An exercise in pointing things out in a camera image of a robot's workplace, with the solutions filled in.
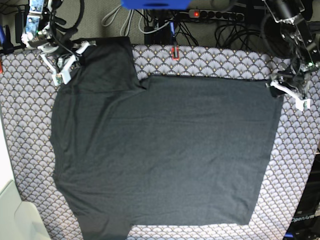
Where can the black power strip red switch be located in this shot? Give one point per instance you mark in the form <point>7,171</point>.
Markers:
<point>215,15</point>

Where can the red and black table clamp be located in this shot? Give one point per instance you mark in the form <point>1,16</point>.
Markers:
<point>175,52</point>

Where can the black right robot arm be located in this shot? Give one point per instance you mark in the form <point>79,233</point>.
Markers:
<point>42,15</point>

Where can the black OpenArm base box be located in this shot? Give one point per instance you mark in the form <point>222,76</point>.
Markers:
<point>305,224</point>

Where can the blue clamp at left edge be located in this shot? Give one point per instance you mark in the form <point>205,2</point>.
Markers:
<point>5,41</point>

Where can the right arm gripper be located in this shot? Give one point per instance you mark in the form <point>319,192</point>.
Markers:
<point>59,46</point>

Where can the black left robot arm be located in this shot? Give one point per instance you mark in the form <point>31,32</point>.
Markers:
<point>294,30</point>

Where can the fan-patterned table cloth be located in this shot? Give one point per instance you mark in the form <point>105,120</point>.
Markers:
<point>27,94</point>

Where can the dark grey T-shirt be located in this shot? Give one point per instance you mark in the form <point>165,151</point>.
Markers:
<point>184,151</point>

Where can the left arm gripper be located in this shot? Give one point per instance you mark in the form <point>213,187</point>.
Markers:
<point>293,82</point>

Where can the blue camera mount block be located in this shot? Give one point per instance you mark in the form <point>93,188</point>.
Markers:
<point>155,4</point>

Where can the white plastic bin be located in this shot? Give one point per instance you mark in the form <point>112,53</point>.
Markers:
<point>19,220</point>

